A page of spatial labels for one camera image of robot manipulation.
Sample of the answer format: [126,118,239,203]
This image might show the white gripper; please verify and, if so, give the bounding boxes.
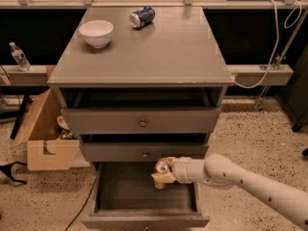
[151,157,207,185]

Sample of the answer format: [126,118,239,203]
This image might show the orange soda can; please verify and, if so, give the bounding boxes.
[154,161,169,190]

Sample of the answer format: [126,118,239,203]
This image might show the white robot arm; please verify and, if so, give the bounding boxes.
[152,154,308,231]

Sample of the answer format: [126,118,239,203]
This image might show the grey open bottom drawer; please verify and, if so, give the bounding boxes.
[82,162,210,231]

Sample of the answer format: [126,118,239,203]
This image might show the grey middle drawer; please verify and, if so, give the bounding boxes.
[81,142,208,162]

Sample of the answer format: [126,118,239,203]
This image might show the grey drawer cabinet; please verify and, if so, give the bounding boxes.
[47,6,236,171]

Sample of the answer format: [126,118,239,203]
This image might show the grey top drawer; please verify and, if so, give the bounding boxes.
[62,108,220,135]

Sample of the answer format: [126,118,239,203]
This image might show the blue soda can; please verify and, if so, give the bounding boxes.
[129,6,155,29]

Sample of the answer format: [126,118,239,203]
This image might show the items in wooden box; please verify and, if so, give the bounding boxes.
[57,115,77,140]

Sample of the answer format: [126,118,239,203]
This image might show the wooden box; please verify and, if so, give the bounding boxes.
[12,90,85,171]

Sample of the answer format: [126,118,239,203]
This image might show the white bowl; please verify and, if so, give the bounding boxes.
[79,20,114,48]

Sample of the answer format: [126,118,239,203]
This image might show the black pole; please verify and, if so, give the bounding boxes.
[10,92,30,140]

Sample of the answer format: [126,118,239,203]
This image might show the black clamp tool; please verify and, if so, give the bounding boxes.
[0,161,27,185]

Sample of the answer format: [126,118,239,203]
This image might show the clear water bottle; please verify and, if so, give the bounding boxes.
[9,42,31,72]

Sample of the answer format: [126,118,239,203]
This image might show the black floor cable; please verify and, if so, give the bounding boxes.
[64,176,98,231]

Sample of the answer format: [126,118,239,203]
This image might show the white cable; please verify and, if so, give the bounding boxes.
[233,0,304,90]

